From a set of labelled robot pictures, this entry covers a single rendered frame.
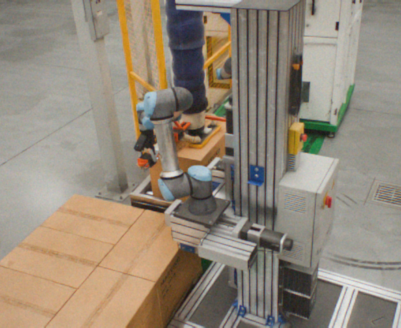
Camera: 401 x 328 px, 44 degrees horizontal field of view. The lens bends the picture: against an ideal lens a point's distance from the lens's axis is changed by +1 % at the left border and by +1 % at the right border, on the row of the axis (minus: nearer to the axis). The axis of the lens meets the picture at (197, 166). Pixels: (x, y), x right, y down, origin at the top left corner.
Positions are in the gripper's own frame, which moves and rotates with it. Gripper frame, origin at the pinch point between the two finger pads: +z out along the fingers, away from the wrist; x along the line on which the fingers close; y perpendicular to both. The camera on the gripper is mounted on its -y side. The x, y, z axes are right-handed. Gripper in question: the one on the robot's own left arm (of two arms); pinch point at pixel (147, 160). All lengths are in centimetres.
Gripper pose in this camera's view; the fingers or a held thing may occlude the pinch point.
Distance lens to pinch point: 290.5
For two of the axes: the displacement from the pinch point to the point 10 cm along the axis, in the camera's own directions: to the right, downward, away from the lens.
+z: 0.6, 8.5, 5.2
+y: 4.3, -4.9, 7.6
